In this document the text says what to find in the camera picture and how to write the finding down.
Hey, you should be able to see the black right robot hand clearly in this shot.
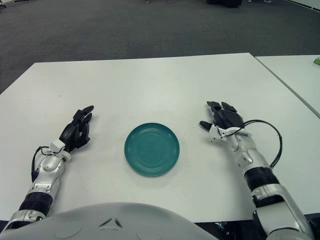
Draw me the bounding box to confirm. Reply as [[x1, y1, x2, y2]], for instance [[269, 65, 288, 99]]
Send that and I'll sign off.
[[199, 100, 245, 135]]

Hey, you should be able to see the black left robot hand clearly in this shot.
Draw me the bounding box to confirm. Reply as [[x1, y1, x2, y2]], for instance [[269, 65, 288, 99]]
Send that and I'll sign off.
[[59, 104, 95, 153]]

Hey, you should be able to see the teal round plate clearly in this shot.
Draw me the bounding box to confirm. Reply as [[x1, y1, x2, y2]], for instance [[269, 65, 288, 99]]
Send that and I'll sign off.
[[124, 122, 180, 178]]

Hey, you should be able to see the grey robot torso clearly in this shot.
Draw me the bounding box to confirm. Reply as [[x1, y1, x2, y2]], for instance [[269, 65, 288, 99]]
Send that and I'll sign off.
[[0, 201, 218, 240]]

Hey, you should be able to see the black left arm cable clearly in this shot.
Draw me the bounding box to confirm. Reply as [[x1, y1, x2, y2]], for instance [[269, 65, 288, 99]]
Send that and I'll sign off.
[[31, 146, 55, 182]]

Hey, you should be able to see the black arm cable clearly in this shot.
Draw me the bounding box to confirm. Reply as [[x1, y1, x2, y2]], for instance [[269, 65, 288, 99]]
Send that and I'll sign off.
[[224, 119, 283, 168], [31, 146, 55, 182]]

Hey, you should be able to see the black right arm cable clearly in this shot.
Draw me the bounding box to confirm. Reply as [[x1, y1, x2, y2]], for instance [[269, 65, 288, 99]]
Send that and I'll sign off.
[[224, 119, 283, 168]]

